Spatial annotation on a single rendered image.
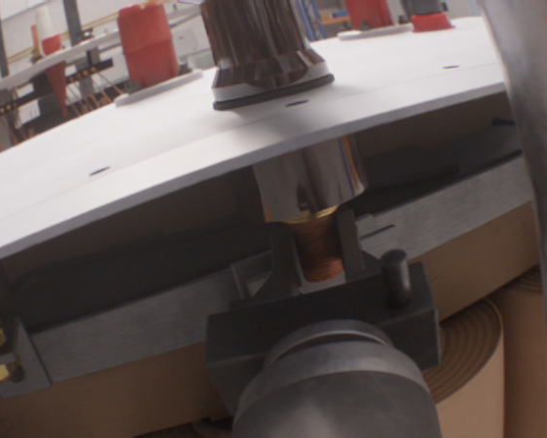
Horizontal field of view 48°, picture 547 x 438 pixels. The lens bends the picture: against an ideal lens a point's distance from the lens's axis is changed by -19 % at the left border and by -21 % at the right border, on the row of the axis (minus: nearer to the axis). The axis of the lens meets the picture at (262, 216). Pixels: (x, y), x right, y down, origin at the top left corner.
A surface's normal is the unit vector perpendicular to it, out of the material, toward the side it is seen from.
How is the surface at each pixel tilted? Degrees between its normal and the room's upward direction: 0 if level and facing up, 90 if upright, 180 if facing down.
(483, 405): 90
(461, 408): 90
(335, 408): 15
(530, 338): 90
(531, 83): 94
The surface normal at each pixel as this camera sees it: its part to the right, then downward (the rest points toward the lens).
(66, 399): 0.28, 0.18
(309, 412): -0.32, -0.83
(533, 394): -0.71, 0.37
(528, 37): -0.88, 0.40
